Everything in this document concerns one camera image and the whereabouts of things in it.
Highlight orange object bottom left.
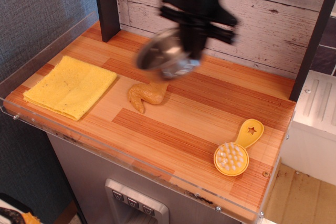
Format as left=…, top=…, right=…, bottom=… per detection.
left=0, top=207, right=40, bottom=224

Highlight yellow folded cloth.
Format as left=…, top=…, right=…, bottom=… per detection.
left=24, top=56, right=117, bottom=121

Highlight yellow round brush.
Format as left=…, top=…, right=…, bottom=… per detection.
left=213, top=119, right=264, bottom=177

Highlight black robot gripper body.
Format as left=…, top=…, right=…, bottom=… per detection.
left=160, top=0, right=238, bottom=44

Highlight toy chicken wing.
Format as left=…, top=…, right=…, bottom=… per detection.
left=128, top=82, right=169, bottom=113

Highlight white plastic furniture piece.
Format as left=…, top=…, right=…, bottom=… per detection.
left=280, top=71, right=335, bottom=185

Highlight dark left frame post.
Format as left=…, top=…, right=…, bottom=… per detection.
left=96, top=0, right=120, bottom=42

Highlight dark frame post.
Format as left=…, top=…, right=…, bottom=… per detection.
left=96, top=0, right=120, bottom=42
left=289, top=0, right=335, bottom=102

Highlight silver dispenser button panel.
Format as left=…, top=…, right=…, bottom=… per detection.
left=105, top=178, right=170, bottom=223

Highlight dark right frame post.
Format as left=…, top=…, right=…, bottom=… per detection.
left=289, top=0, right=335, bottom=102

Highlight grey toy fridge cabinet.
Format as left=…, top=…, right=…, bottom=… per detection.
left=48, top=134, right=238, bottom=223

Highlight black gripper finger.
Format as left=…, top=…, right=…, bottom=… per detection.
left=179, top=24, right=194, bottom=52
left=191, top=28, right=208, bottom=60

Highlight stainless steel pot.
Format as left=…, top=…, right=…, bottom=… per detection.
left=135, top=28, right=202, bottom=81

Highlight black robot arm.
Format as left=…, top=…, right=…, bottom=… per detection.
left=160, top=0, right=238, bottom=60

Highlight clear acrylic table guard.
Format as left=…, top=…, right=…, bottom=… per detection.
left=1, top=13, right=295, bottom=223

